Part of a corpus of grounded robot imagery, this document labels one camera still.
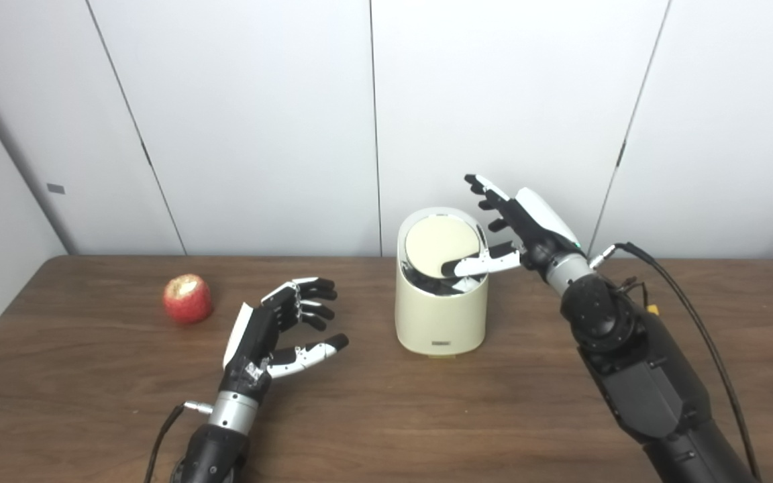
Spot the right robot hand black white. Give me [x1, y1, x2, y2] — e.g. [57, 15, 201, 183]
[440, 174, 592, 279]

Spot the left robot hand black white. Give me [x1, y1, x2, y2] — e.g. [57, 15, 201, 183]
[219, 276, 350, 403]

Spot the red apple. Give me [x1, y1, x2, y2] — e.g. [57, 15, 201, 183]
[162, 273, 214, 326]

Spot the cream round bin lid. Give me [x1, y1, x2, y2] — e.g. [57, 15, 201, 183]
[405, 216, 482, 278]

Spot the cream-colored bin body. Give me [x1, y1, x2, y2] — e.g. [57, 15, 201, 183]
[395, 208, 491, 358]

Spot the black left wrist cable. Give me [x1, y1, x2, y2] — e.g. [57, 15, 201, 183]
[144, 401, 214, 483]

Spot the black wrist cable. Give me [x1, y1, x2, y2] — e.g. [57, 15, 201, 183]
[144, 401, 214, 483]
[591, 241, 763, 483]

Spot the thin wire with yellow connector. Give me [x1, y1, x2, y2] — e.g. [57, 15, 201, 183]
[617, 280, 662, 317]

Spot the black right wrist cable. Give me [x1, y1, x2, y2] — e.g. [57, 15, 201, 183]
[591, 241, 763, 483]

